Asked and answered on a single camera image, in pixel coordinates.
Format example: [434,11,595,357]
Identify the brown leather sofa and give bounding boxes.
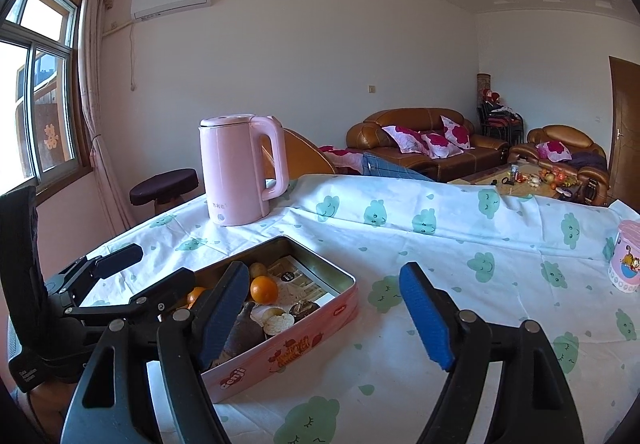
[346,108,511,182]

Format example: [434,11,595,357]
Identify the brown leather armchair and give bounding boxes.
[507,124,611,207]

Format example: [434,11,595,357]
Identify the coffee table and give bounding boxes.
[447,163,586,200]

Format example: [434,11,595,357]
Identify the white pillow red flowers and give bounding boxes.
[382,125,428,155]
[536,141,572,164]
[420,131,465,158]
[440,115,476,150]

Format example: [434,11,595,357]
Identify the cloud print tablecloth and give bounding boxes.
[42,173,640,444]

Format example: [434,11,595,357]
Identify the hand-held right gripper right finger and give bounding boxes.
[398,261,586,444]

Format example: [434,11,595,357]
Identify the pink cartoon cup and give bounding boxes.
[607,219,640,294]

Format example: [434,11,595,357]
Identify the pink curtain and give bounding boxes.
[65,0,138,230]

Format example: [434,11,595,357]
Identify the dark round stool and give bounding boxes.
[129,168,200,215]

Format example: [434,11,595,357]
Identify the brown wooden door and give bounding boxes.
[607,55,640,205]

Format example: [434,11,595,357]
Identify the window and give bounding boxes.
[0,0,83,197]

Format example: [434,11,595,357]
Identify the pink tin box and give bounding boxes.
[172,234,358,405]

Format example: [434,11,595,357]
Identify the blue checked cloth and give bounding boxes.
[361,150,436,182]

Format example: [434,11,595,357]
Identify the pink electric kettle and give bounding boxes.
[199,114,290,227]

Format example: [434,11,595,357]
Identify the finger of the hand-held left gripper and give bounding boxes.
[44,243,145,305]
[60,267,197,327]

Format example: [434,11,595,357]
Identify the purple blanket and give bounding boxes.
[570,151,608,170]

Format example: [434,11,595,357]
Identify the paper leaflet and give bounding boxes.
[267,257,338,310]

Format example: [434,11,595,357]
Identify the stacked dark chairs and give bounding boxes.
[477,102,526,145]

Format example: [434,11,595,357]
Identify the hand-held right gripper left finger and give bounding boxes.
[60,260,251,444]

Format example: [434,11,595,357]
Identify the red floral blanket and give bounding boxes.
[317,144,366,173]

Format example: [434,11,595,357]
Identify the brown leather lounge seat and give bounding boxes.
[272,128,337,182]

